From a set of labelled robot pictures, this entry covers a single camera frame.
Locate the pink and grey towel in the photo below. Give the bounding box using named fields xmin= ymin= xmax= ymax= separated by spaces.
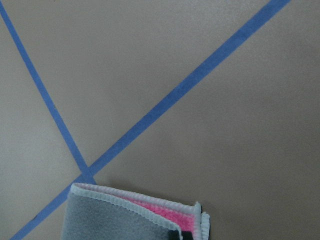
xmin=60 ymin=183 xmax=210 ymax=240

